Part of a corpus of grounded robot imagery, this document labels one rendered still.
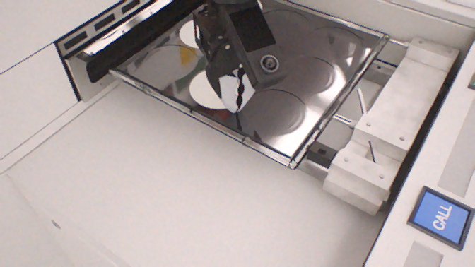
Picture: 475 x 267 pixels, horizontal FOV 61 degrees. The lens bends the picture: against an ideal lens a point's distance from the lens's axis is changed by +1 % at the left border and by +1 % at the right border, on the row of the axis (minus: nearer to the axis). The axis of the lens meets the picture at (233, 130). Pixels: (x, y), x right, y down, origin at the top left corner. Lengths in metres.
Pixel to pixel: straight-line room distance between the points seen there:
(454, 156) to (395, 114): 0.16
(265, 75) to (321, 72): 0.26
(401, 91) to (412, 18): 0.15
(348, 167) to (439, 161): 0.11
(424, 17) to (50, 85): 0.66
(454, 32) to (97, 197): 0.66
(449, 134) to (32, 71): 0.59
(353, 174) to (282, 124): 0.13
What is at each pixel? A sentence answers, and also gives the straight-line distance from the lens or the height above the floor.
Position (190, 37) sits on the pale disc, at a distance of 0.78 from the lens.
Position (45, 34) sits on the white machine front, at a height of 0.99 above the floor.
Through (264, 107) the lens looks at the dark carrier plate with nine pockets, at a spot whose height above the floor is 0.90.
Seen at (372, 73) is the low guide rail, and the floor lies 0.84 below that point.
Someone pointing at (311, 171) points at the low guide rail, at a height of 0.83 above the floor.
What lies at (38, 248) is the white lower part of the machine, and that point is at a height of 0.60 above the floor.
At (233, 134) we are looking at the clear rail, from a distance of 0.59.
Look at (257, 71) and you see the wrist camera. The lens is 0.47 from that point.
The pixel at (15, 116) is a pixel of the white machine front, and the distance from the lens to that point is 0.71.
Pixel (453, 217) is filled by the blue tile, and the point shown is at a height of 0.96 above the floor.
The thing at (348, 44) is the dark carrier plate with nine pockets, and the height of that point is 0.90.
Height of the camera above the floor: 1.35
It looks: 49 degrees down
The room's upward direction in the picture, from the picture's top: straight up
